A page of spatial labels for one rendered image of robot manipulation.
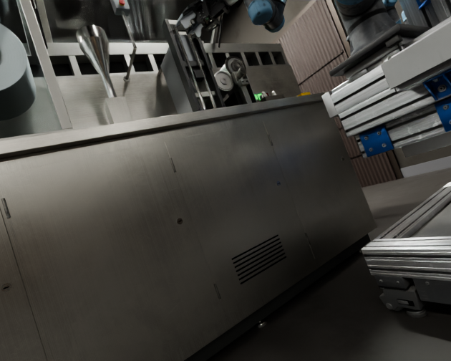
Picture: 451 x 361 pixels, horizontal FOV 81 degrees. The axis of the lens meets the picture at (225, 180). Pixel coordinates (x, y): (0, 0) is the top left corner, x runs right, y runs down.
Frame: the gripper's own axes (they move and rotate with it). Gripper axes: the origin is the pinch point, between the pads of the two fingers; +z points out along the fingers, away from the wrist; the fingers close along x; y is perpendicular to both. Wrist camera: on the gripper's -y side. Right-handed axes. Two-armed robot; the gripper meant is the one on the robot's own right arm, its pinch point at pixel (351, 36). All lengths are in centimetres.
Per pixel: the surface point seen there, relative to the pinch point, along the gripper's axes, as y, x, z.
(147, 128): 19, -139, -60
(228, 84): -4, -89, -7
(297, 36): -106, 108, 208
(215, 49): -47, -73, 34
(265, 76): -18, -41, 49
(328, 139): 52, -58, -19
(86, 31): -47, -145, -30
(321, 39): -76, 117, 180
